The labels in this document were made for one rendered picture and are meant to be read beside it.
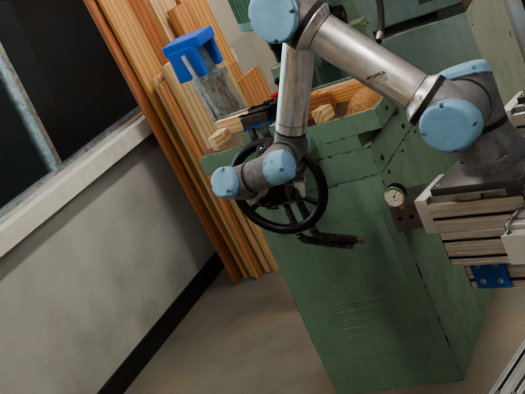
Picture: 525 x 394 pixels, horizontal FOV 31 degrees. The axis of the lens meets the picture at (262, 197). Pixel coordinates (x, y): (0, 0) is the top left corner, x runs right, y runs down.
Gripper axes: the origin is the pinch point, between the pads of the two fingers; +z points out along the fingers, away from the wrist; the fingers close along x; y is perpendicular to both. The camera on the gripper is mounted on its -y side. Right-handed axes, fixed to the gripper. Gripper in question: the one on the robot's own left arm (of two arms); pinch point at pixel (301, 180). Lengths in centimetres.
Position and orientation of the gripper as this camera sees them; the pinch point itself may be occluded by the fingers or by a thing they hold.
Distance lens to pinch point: 245.2
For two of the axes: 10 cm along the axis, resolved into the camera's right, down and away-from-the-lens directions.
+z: 5.7, 0.3, 8.2
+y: 2.1, 9.6, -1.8
